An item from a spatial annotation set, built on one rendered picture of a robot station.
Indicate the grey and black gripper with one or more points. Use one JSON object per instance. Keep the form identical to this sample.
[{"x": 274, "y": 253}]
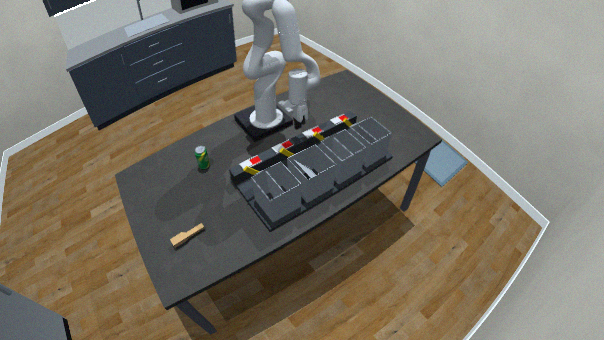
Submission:
[{"x": 299, "y": 115}]

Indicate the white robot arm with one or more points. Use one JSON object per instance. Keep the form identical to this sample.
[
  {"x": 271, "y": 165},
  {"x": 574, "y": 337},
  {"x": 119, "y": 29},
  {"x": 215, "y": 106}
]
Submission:
[{"x": 274, "y": 62}]

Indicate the green drink can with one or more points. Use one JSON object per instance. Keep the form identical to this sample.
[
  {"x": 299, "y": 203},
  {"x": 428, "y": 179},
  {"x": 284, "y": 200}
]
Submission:
[{"x": 202, "y": 157}]

